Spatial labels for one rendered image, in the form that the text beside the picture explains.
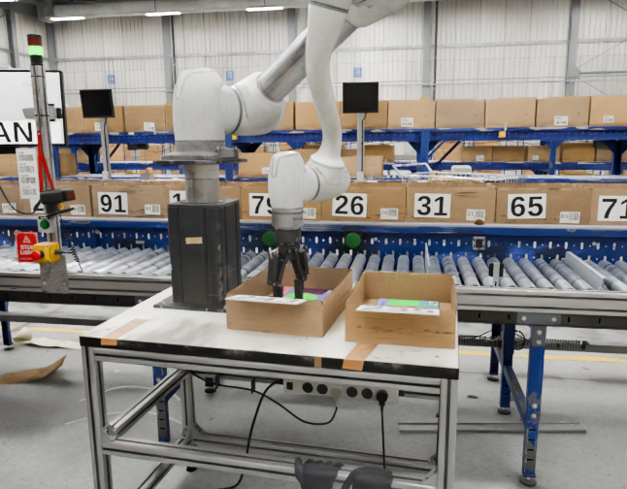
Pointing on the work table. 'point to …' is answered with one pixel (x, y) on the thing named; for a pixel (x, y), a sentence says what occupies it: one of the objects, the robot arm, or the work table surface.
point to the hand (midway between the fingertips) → (288, 296)
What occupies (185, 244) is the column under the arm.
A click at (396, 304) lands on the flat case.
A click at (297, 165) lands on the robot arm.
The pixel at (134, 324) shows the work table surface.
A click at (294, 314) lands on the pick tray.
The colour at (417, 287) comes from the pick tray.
